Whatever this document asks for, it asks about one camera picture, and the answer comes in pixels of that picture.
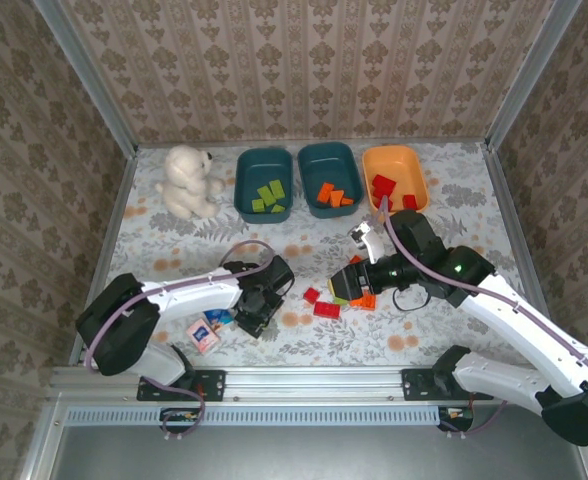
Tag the small green lego brick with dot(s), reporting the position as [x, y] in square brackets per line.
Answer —
[340, 301]
[258, 204]
[277, 208]

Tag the dark green plastic container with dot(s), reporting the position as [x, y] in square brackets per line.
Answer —
[329, 165]
[261, 165]

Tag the aluminium corner post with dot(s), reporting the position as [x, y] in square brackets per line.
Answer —
[86, 75]
[530, 75]

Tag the aluminium side rail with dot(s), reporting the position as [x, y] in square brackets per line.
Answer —
[119, 200]
[498, 170]

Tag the white teddy bear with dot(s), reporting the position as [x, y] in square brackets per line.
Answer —
[186, 180]

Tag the blue tissue pack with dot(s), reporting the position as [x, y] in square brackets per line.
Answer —
[217, 318]

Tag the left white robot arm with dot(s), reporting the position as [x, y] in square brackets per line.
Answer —
[189, 297]

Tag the long green lego brick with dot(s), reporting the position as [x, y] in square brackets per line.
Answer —
[276, 189]

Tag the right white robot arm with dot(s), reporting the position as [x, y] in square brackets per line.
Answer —
[524, 320]

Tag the grey metal panel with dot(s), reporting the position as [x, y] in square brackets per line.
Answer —
[299, 455]

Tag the pink tissue pack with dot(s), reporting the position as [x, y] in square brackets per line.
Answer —
[202, 337]

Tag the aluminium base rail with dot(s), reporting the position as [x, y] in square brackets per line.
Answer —
[314, 382]

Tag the small red lego brick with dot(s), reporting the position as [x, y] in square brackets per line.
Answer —
[311, 295]

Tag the small orange lego brick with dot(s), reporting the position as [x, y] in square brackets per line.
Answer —
[347, 202]

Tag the orange plastic container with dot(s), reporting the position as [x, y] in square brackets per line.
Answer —
[399, 160]

